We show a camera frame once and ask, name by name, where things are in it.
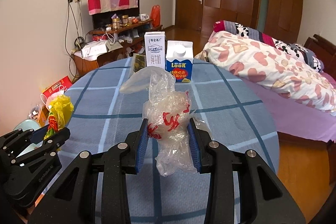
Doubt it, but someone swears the cow pattern pillow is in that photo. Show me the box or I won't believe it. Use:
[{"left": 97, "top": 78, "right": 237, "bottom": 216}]
[{"left": 214, "top": 20, "right": 324, "bottom": 72}]

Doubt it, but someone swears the heart pattern duvet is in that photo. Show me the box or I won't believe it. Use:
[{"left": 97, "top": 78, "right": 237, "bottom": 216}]
[{"left": 196, "top": 31, "right": 335, "bottom": 115}]

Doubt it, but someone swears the clear bag of snacks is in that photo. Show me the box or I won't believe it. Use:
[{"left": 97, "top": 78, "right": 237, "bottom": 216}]
[{"left": 28, "top": 105, "right": 44, "bottom": 121}]

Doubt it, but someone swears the white mug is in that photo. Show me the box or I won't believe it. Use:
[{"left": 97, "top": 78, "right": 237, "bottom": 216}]
[{"left": 139, "top": 14, "right": 149, "bottom": 21}]

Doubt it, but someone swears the dark green small packet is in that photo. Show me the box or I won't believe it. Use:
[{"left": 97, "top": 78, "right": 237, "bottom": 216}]
[{"left": 129, "top": 53, "right": 146, "bottom": 76}]

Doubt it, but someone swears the orange hanging bag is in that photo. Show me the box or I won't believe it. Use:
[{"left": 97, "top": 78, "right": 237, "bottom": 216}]
[{"left": 150, "top": 5, "right": 161, "bottom": 27}]

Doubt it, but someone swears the blue checked table cloth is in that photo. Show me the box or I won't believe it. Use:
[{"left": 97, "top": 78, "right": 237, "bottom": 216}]
[{"left": 59, "top": 59, "right": 280, "bottom": 223}]

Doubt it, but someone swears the cloth covered television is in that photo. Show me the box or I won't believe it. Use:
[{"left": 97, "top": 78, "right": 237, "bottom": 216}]
[{"left": 87, "top": 0, "right": 139, "bottom": 29}]

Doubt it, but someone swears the red plastic bag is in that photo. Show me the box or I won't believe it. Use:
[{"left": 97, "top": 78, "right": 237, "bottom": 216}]
[{"left": 43, "top": 94, "right": 74, "bottom": 140}]

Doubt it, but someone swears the white box on cabinet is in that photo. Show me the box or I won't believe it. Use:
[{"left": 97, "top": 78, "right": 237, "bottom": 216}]
[{"left": 81, "top": 40, "right": 108, "bottom": 58}]

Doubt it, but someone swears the red orange cardboard box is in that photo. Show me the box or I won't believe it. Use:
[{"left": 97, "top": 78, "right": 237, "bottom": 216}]
[{"left": 41, "top": 76, "right": 72, "bottom": 108}]

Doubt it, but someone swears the wooden tv cabinet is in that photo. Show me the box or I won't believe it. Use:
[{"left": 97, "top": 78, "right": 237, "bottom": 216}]
[{"left": 72, "top": 19, "right": 162, "bottom": 77}]

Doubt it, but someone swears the white tall milk carton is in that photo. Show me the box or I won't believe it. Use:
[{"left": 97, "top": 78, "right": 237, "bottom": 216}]
[{"left": 144, "top": 31, "right": 166, "bottom": 69}]

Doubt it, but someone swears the wooden headboard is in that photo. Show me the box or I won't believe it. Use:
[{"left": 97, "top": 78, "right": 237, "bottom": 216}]
[{"left": 304, "top": 34, "right": 336, "bottom": 79}]

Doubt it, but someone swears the blue white gable carton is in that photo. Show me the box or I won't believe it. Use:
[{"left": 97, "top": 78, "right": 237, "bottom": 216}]
[{"left": 166, "top": 40, "right": 194, "bottom": 83}]

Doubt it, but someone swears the clear bag red print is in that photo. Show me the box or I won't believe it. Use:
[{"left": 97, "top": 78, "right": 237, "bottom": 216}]
[{"left": 120, "top": 67, "right": 197, "bottom": 177}]

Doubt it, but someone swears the light blue enamel basin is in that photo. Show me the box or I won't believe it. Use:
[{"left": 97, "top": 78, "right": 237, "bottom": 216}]
[{"left": 14, "top": 119, "right": 42, "bottom": 156}]

